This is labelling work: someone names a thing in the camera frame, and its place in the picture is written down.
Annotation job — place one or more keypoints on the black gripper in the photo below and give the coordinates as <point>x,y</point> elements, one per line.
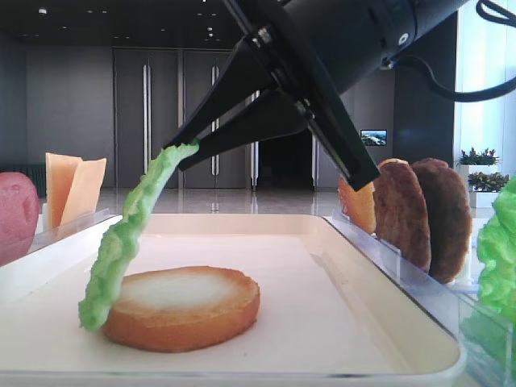
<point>317,50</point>

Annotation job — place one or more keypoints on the green lettuce leaf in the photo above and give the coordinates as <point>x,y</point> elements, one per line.
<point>119,244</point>
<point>495,248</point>

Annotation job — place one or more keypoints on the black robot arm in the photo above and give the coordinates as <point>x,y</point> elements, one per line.
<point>423,20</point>

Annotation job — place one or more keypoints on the upright bread slice right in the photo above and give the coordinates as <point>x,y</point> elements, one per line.
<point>358,205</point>

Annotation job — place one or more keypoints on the brown meat patty front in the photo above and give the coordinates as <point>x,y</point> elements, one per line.
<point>401,212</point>

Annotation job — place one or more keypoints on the brown meat patty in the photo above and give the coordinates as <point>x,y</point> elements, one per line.
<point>401,212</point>
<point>449,217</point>

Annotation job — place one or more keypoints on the orange cheese slice right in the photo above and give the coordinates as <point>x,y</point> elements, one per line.
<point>85,189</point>

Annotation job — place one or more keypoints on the orange cheese slice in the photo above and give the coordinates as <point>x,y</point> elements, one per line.
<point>85,189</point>
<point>60,170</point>

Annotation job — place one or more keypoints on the orange cheese slice left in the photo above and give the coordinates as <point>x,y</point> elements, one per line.
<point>60,170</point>

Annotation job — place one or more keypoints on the brown meat patty back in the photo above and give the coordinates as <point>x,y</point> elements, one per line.
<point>449,217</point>

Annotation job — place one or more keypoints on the bread slice on tray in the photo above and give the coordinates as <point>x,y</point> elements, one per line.
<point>182,309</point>

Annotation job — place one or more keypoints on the red tomato slice outer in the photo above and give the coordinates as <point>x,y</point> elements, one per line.
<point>20,209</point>

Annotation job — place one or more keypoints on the green lettuce leaf in rack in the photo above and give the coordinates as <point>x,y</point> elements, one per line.
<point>495,248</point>

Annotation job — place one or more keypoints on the dark double door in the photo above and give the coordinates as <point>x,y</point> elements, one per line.
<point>155,91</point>

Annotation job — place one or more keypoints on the cream rectangular tray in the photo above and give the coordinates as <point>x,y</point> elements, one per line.
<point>329,316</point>

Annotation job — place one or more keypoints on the potted plants white planter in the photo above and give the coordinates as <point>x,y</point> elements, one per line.
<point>482,176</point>

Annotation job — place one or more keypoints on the clear acrylic rack left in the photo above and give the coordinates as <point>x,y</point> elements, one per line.
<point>45,236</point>

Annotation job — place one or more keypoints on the clear acrylic rack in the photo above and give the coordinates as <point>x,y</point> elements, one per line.
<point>45,236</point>
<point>449,304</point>

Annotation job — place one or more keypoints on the clear acrylic rack right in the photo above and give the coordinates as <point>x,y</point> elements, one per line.
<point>449,304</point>

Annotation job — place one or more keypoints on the wall display screen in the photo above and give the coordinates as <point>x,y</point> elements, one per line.
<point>374,137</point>

